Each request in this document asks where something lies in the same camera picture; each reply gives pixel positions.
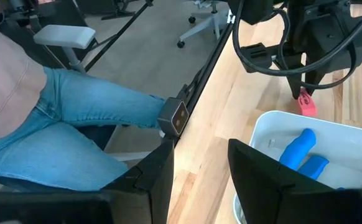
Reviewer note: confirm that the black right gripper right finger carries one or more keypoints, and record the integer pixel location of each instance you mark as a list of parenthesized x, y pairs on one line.
[(255, 180)]

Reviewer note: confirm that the person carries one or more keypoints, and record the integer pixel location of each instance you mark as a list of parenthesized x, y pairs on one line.
[(75, 109)]

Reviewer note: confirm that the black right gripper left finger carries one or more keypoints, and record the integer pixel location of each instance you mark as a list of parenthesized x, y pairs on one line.
[(143, 193)]

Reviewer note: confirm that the grey office chair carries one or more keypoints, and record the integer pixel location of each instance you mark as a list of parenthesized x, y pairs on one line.
[(206, 25)]

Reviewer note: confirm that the chair with white armrest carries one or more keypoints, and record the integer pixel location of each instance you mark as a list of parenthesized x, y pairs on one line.
[(64, 35)]

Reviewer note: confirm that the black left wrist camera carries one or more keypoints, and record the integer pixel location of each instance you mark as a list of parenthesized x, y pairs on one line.
[(255, 57)]

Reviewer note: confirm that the white frame corner bracket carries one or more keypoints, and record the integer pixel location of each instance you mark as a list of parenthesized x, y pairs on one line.
[(230, 17)]

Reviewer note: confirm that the grey table-level camera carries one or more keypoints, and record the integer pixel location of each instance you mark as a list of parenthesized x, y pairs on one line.
[(173, 116)]

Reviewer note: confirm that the black aluminium table frame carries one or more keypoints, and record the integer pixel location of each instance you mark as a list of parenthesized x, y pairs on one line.
[(199, 77)]

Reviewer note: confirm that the pink rubber eraser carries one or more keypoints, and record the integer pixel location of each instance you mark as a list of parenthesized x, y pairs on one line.
[(308, 105)]

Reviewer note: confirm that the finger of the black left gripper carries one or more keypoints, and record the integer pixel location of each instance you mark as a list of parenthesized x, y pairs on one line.
[(313, 79), (294, 84)]

